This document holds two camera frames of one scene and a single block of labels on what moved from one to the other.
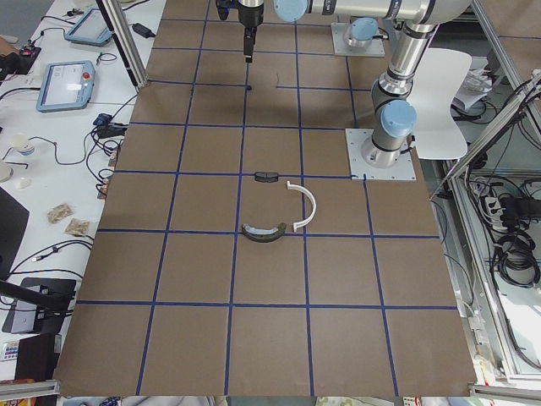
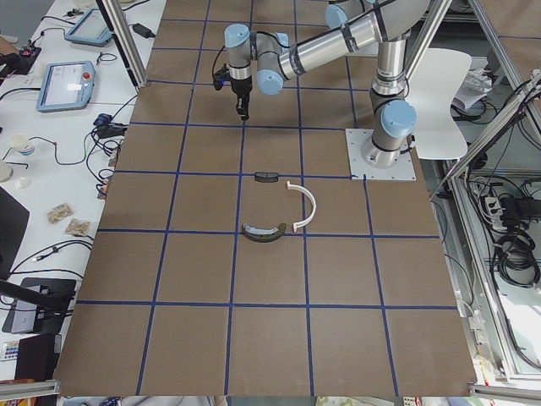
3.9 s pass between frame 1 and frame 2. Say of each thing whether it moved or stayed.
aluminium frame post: stayed
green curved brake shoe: stayed
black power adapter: stayed
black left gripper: moved
